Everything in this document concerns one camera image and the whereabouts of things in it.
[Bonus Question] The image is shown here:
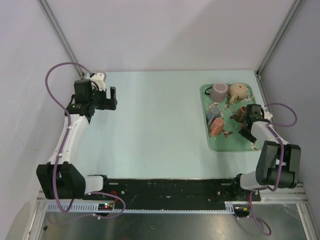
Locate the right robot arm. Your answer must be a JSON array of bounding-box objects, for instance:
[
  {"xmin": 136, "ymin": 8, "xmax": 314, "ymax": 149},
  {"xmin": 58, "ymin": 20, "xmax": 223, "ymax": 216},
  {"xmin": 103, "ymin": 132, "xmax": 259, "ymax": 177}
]
[{"xmin": 231, "ymin": 103, "xmax": 301, "ymax": 201}]

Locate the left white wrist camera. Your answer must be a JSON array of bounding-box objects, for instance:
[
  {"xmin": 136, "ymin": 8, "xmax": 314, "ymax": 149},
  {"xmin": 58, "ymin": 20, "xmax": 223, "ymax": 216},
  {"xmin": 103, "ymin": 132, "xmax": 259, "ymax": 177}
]
[{"xmin": 89, "ymin": 72, "xmax": 106, "ymax": 92}]

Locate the right aluminium frame post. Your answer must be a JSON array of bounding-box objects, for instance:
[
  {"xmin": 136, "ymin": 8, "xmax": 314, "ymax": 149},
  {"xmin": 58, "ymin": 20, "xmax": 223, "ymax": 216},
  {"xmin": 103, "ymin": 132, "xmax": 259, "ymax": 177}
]
[{"xmin": 255, "ymin": 0, "xmax": 305, "ymax": 80}]

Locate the small blue-grey cup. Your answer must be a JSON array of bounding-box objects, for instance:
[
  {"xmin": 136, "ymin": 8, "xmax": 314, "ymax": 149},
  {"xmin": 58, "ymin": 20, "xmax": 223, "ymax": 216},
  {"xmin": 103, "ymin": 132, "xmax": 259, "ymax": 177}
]
[{"xmin": 207, "ymin": 107, "xmax": 221, "ymax": 126}]

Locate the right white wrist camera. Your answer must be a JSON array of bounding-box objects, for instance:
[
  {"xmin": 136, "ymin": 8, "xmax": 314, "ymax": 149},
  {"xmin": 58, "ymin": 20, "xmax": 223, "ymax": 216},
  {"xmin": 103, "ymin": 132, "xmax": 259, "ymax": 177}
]
[{"xmin": 261, "ymin": 106, "xmax": 273, "ymax": 121}]

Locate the mauve upside-down mug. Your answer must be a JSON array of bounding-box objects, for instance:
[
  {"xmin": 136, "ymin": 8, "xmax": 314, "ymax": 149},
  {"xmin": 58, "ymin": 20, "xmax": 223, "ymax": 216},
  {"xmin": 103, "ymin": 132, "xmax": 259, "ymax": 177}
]
[{"xmin": 209, "ymin": 82, "xmax": 229, "ymax": 103}]

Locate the aluminium frame post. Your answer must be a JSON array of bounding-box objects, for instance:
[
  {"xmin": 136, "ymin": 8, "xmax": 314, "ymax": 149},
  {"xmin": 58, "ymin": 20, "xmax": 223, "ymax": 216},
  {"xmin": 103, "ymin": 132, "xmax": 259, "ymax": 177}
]
[
  {"xmin": 255, "ymin": 0, "xmax": 305, "ymax": 80},
  {"xmin": 37, "ymin": 0, "xmax": 78, "ymax": 63}
]

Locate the green floral tray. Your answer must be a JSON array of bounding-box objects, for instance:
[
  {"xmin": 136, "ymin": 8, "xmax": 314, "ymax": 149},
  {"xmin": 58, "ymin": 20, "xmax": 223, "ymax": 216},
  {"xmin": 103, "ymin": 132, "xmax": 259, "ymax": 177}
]
[{"xmin": 200, "ymin": 83, "xmax": 262, "ymax": 152}]

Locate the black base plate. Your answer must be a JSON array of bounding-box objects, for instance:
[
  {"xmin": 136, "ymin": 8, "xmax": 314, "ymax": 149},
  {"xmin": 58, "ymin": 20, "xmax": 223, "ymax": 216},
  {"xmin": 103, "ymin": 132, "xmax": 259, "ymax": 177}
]
[{"xmin": 101, "ymin": 177, "xmax": 250, "ymax": 211}]

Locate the brown striped cup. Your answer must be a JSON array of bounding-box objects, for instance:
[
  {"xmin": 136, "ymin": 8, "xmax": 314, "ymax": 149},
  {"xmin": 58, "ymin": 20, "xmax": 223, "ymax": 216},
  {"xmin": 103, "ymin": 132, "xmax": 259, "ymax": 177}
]
[{"xmin": 230, "ymin": 106, "xmax": 247, "ymax": 124}]

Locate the salmon pink mug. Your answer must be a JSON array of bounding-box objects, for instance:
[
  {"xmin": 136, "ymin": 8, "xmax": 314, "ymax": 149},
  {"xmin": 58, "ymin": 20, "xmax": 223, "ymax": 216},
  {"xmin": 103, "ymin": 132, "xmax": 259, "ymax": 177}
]
[{"xmin": 210, "ymin": 117, "xmax": 225, "ymax": 137}]

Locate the tan ceramic teapot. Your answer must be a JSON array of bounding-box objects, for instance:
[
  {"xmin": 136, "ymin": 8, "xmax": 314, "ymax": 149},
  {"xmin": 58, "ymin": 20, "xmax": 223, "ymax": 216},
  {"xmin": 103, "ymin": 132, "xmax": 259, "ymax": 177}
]
[{"xmin": 228, "ymin": 83, "xmax": 248, "ymax": 104}]

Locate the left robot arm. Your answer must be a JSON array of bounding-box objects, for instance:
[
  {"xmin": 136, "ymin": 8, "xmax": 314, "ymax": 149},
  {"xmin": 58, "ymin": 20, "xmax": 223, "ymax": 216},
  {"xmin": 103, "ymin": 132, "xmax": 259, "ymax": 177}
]
[{"xmin": 36, "ymin": 79, "xmax": 118, "ymax": 200}]

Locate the small circuit board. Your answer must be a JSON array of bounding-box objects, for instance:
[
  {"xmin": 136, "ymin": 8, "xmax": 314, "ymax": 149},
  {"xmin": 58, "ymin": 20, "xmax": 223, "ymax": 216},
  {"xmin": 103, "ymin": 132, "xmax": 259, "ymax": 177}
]
[{"xmin": 98, "ymin": 203, "xmax": 114, "ymax": 211}]

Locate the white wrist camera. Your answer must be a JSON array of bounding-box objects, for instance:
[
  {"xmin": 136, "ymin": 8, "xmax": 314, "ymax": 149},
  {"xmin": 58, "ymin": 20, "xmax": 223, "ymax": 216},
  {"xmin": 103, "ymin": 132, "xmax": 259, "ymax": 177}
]
[
  {"xmin": 261, "ymin": 106, "xmax": 273, "ymax": 121},
  {"xmin": 89, "ymin": 72, "xmax": 106, "ymax": 92}
]

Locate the grey cable duct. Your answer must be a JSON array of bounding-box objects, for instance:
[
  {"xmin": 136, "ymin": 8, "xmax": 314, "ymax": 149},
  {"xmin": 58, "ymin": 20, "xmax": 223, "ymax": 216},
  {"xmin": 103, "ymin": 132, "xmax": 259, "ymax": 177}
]
[{"xmin": 45, "ymin": 202, "xmax": 235, "ymax": 214}]

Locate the left aluminium frame post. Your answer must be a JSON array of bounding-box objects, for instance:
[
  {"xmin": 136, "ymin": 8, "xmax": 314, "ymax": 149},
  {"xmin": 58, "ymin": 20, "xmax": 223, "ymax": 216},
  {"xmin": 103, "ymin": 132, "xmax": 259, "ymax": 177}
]
[{"xmin": 37, "ymin": 0, "xmax": 78, "ymax": 63}]

